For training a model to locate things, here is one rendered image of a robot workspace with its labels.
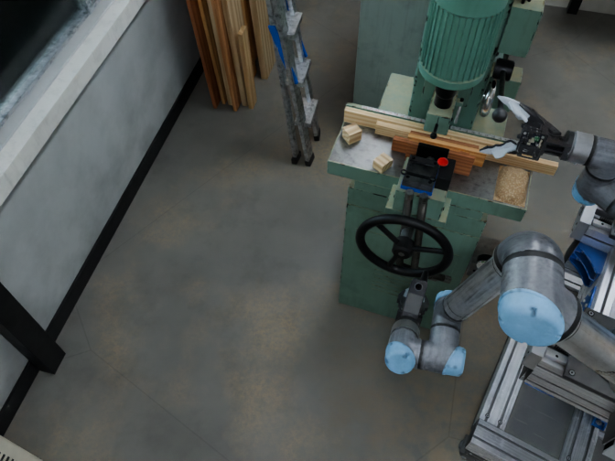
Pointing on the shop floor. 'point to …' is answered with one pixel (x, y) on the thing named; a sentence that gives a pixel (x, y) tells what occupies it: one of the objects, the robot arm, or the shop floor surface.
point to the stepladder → (307, 108)
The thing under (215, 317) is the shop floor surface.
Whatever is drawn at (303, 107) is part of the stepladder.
